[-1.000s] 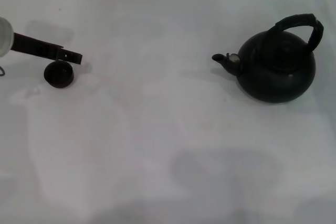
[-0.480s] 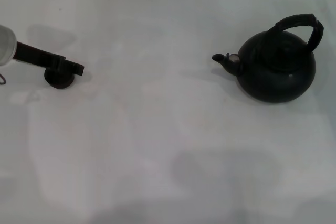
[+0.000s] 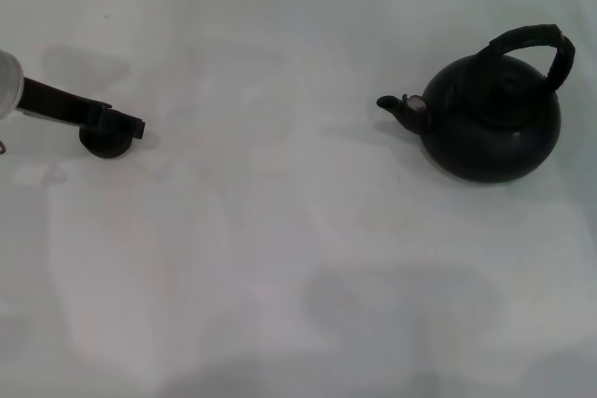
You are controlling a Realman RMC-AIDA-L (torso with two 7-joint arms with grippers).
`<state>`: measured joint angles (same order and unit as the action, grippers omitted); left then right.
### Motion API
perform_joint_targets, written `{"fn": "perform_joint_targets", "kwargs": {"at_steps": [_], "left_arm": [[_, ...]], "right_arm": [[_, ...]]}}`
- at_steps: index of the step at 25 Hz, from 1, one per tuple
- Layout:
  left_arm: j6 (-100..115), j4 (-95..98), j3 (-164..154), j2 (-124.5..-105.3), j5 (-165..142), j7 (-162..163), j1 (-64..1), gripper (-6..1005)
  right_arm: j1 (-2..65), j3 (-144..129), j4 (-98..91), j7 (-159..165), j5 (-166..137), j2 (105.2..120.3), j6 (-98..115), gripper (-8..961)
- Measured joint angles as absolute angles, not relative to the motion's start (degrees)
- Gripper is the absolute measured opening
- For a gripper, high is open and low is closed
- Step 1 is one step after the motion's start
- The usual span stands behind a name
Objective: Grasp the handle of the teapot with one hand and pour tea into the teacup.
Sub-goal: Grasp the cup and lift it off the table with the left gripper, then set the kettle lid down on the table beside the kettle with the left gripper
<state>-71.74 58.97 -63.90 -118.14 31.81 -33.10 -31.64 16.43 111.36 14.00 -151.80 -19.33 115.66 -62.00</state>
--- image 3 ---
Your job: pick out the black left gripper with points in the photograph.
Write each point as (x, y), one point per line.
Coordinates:
(56, 100)

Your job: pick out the small dark round teacup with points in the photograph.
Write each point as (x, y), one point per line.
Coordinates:
(106, 144)

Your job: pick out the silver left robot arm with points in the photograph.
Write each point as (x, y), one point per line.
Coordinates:
(10, 78)

